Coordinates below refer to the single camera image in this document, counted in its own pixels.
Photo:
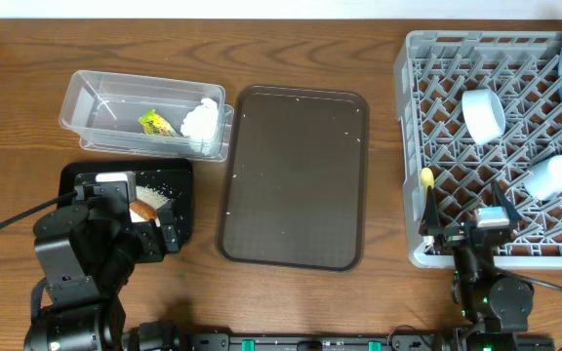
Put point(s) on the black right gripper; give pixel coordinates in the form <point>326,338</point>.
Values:
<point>430,226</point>

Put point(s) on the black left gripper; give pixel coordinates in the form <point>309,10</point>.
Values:
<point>153,251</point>

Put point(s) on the orange carrot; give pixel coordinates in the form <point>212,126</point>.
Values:
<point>140,212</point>

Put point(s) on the yellow plastic spoon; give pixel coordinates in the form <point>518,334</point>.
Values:
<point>427,182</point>

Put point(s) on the blue cup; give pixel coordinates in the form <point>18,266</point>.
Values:
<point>545,180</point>

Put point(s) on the light blue bowl with rice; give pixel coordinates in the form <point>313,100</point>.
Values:
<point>483,115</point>

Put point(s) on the yellow green snack wrapper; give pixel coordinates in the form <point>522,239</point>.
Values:
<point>154,124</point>

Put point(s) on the white tissue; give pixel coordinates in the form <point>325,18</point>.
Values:
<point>200,124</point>

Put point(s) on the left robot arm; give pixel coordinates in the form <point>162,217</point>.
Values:
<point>88,255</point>

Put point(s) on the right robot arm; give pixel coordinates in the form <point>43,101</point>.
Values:
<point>496,305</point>

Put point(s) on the grey dishwasher rack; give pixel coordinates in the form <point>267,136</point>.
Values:
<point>432,71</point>

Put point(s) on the white rice pile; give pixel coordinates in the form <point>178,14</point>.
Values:
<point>156,198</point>

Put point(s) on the black bin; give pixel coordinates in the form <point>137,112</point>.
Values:
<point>172,178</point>

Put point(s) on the clear plastic bin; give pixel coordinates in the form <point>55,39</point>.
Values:
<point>104,108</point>

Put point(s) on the dark brown serving tray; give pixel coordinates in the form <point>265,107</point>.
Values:
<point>295,187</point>

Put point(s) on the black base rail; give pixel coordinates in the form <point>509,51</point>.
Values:
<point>164,335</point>

